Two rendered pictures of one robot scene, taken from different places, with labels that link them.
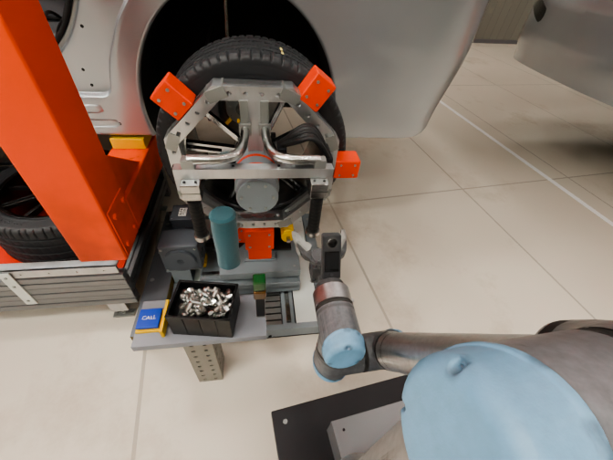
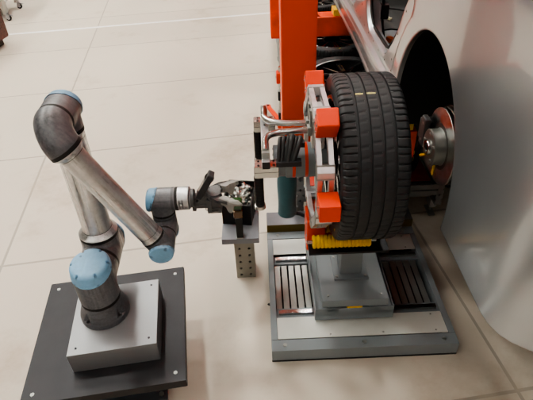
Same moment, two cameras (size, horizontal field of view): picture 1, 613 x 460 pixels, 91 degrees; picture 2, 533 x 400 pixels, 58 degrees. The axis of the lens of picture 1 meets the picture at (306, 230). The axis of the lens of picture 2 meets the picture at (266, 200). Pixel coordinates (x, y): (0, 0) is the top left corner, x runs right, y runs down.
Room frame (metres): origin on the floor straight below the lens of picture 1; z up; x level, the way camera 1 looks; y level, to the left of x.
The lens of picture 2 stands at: (1.02, -1.45, 1.90)
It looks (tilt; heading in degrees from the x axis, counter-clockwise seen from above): 37 degrees down; 102
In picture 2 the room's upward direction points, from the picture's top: 3 degrees counter-clockwise
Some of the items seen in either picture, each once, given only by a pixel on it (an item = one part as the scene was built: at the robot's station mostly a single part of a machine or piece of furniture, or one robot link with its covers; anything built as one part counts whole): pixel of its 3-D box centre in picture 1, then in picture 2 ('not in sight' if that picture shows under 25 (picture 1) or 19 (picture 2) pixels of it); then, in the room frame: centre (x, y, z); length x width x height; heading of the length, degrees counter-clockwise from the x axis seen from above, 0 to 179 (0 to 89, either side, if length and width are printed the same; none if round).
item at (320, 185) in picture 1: (316, 182); (266, 168); (0.71, -0.01, 0.93); 0.09 x 0.05 x 0.05; 12
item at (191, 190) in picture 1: (192, 182); (264, 124); (0.64, 0.32, 0.93); 0.09 x 0.05 x 0.05; 12
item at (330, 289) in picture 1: (333, 297); (185, 198); (0.41, -0.08, 0.81); 0.10 x 0.05 x 0.09; 102
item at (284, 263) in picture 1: (259, 237); (350, 252); (1.04, 0.23, 0.32); 0.40 x 0.30 x 0.28; 102
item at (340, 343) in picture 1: (339, 332); (162, 199); (0.32, -0.10, 0.81); 0.12 x 0.09 x 0.10; 12
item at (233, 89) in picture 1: (256, 165); (316, 159); (0.88, 0.20, 0.85); 0.54 x 0.07 x 0.54; 102
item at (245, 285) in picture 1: (251, 261); (345, 273); (1.03, 0.28, 0.13); 0.50 x 0.36 x 0.10; 102
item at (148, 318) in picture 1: (150, 318); not in sight; (0.47, 0.49, 0.47); 0.07 x 0.07 x 0.02; 12
